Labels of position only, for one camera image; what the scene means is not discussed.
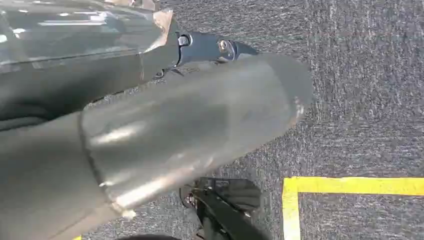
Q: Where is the robot's own black foot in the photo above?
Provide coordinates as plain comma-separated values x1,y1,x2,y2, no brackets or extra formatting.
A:
178,177,273,240

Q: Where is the yellow tape floor square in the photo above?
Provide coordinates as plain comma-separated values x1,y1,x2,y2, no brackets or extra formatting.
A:
281,176,424,240

